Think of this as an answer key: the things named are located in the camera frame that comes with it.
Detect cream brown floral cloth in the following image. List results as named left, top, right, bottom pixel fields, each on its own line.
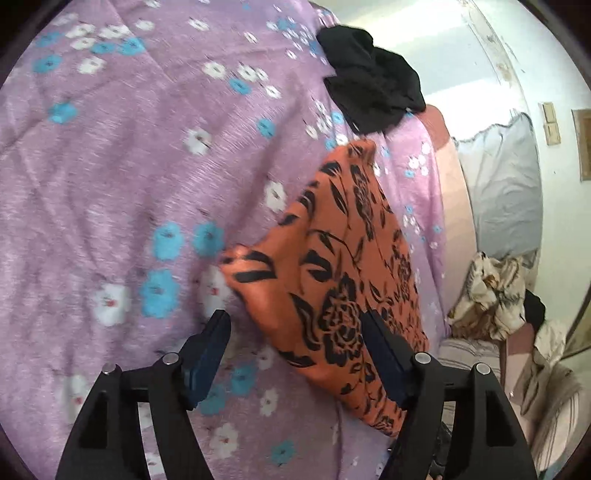
left=447, top=252, right=526, bottom=341

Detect pink bed sheet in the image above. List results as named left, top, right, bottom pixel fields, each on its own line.
left=419, top=105, right=477, bottom=309

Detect wall switch plates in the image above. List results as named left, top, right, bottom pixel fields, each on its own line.
left=541, top=102, right=561, bottom=146

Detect dark cloth on headboard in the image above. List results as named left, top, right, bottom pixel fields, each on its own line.
left=524, top=290, right=546, bottom=333

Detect grey pillow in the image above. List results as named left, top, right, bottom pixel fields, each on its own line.
left=456, top=112, right=543, bottom=259

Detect orange black floral garment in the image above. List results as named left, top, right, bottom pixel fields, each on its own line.
left=221, top=139, right=429, bottom=436

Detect purple floral bedspread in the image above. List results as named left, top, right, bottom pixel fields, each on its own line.
left=0, top=0, right=452, bottom=480

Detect striped pillow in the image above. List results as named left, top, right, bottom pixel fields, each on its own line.
left=438, top=338, right=501, bottom=380

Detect black crumpled garment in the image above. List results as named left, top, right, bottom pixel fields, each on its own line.
left=317, top=25, right=426, bottom=135

